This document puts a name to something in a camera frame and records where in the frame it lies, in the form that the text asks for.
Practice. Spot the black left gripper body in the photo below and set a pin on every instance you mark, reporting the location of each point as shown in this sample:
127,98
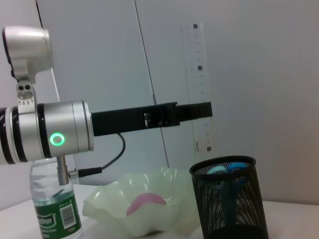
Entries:
124,122

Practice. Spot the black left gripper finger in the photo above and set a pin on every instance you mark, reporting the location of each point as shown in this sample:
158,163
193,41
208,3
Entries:
194,112

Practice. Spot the clear plastic ruler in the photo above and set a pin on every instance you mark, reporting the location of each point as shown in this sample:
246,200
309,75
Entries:
199,74

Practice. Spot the blue teal scissors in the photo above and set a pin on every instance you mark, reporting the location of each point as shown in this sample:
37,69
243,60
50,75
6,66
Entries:
234,169

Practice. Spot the pink peach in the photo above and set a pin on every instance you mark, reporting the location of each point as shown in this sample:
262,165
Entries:
145,200

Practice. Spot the clear water bottle green label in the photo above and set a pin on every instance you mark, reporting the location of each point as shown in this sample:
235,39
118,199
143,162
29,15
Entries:
54,209

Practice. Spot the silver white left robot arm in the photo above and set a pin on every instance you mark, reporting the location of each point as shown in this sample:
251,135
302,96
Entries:
49,132

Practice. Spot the pale green glass fruit plate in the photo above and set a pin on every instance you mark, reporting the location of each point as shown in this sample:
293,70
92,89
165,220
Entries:
119,199

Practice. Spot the black mesh pen cup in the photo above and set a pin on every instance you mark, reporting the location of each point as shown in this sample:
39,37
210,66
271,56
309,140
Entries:
229,206

